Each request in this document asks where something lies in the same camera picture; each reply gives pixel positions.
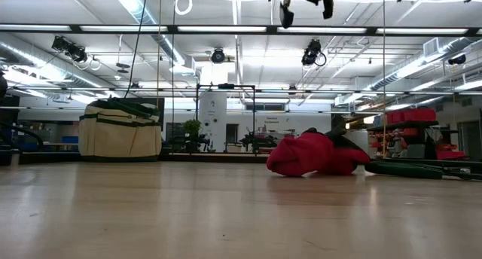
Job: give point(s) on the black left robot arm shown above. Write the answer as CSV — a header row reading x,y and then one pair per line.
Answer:
x,y
3,86

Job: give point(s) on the red black gardening glove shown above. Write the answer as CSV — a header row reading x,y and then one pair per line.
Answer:
x,y
301,157

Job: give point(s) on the green potted background plant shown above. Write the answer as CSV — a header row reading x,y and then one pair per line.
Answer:
x,y
192,127

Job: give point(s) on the blue storage bin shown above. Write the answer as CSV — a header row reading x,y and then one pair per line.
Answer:
x,y
69,139

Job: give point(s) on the black background robot arm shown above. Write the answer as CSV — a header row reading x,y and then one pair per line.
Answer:
x,y
260,140

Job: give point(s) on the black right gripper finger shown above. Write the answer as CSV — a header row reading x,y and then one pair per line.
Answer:
x,y
286,16
328,7

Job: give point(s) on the black overhead frame bar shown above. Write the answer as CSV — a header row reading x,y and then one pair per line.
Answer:
x,y
271,29

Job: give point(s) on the beige green gardening bag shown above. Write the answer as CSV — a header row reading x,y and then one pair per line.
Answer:
x,y
116,142

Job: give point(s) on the black wall board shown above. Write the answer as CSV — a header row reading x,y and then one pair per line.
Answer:
x,y
162,114

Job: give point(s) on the black ceiling camera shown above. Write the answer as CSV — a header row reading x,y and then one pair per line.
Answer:
x,y
218,56
75,52
310,53
456,59

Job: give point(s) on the red bin storage rack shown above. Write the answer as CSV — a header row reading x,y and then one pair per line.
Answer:
x,y
412,116

